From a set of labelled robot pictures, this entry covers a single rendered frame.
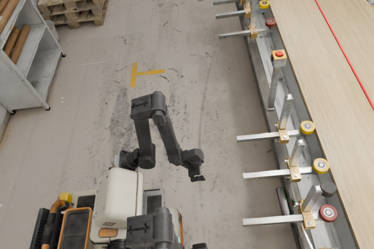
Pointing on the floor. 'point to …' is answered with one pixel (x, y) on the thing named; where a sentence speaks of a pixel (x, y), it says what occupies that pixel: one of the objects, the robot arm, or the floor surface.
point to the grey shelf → (40, 89)
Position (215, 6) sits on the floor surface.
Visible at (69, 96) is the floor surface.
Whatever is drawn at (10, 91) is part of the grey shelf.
